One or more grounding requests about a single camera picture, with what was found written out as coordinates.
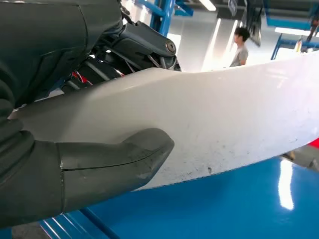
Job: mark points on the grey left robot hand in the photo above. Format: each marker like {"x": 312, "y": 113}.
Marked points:
{"x": 44, "y": 39}

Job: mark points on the ceiling light strip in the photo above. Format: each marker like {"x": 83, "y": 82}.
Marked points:
{"x": 208, "y": 4}
{"x": 291, "y": 31}

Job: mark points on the person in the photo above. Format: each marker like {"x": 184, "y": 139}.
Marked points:
{"x": 240, "y": 54}

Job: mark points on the red barrier belt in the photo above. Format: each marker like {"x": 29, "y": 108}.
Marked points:
{"x": 315, "y": 144}

